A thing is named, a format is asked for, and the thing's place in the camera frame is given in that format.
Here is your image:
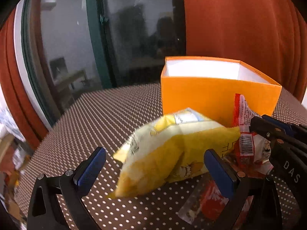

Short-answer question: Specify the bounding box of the white red snack bag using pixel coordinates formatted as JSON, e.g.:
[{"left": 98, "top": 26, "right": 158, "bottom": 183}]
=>
[{"left": 233, "top": 94, "right": 273, "bottom": 178}]

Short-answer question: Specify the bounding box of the large yellow chip bag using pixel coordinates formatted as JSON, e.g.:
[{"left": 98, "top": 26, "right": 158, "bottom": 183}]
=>
[{"left": 110, "top": 108, "right": 240, "bottom": 198}]

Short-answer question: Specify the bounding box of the red clear snack packet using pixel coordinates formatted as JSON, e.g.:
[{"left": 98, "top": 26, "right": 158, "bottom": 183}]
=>
[{"left": 178, "top": 172, "right": 229, "bottom": 229}]

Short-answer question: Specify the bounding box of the orange cardboard box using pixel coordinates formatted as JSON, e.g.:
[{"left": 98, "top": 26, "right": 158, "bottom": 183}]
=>
[{"left": 160, "top": 56, "right": 281, "bottom": 127}]

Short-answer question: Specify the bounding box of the left orange curtain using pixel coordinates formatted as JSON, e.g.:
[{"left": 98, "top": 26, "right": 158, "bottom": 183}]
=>
[{"left": 1, "top": 9, "right": 48, "bottom": 151}]

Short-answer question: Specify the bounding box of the brown polka dot tablecloth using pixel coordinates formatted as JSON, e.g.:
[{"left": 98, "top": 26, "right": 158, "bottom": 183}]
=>
[{"left": 14, "top": 82, "right": 307, "bottom": 230}]

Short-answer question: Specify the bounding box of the orange red curtain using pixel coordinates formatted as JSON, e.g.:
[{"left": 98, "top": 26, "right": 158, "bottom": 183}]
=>
[{"left": 184, "top": 0, "right": 306, "bottom": 101}]

